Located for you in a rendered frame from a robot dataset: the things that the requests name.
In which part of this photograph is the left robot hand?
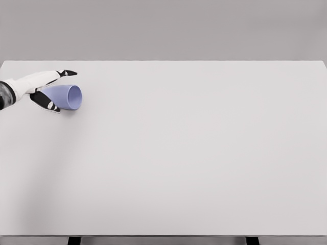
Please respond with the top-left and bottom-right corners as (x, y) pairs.
(21, 69), (78, 114)

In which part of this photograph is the lavender blue cup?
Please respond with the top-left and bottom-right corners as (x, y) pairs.
(40, 84), (83, 111)

